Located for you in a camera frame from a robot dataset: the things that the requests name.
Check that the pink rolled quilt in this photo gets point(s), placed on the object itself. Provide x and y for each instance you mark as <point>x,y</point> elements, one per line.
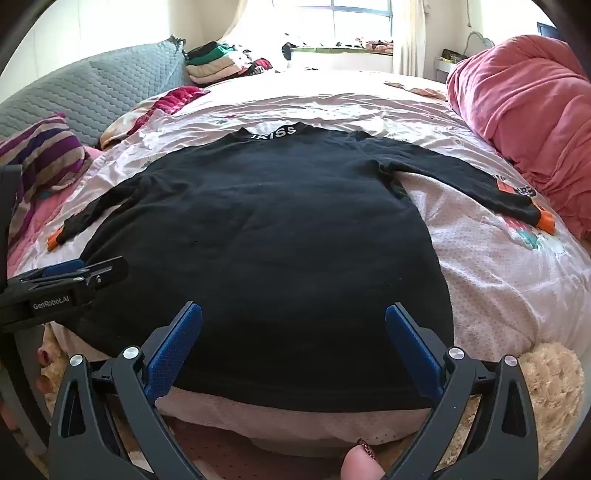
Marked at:
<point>521,106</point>

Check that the person's left hand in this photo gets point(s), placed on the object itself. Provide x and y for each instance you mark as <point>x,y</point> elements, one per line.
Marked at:
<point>46,369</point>

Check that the pink dotted mattress cover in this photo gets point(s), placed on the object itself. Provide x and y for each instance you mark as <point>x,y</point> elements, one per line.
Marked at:
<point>240,454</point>

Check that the clothes on windowsill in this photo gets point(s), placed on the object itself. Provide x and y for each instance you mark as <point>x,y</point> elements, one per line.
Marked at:
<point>376,45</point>

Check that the black monitor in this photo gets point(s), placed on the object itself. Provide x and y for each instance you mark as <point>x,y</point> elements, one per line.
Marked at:
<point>549,30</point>

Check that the pile of folded clothes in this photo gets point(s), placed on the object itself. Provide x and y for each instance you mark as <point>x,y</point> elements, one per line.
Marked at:
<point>217,60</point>

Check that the grey quilted headboard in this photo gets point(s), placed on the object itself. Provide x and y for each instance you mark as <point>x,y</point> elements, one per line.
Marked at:
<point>92,92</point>

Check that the white side table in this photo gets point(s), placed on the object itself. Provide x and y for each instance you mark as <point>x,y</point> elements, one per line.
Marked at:
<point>445,67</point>

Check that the window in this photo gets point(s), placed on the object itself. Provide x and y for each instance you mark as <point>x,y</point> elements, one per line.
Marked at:
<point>351,21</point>

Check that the cream plush rug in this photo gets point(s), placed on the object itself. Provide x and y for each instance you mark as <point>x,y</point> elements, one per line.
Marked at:
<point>549,397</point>

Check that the cream curtain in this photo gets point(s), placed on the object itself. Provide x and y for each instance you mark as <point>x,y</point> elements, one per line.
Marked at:
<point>408,37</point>

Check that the pink quilted bedspread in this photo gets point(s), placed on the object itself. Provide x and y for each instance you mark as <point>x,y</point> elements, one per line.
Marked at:
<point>41,230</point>

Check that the black long-sleeved sweater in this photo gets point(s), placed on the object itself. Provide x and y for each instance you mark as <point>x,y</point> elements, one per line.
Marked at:
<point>277,230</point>

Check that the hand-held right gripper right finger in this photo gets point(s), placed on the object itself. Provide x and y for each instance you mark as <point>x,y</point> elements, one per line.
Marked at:
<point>411,344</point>

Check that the purple striped pillow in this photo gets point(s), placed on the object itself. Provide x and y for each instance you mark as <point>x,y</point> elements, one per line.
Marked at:
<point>41,147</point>

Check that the pink printed bedsheet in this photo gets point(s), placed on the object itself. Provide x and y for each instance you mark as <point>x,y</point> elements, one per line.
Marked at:
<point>485,277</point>

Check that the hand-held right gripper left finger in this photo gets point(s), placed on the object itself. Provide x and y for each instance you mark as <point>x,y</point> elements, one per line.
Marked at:
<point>178,341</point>

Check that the red floral blanket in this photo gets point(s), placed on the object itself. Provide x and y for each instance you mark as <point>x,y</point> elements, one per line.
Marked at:
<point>178,99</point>

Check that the person's right hand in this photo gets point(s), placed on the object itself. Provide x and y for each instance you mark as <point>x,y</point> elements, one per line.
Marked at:
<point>358,466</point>

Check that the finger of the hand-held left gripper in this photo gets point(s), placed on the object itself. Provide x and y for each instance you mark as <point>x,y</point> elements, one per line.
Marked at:
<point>64,269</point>
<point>104,274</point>

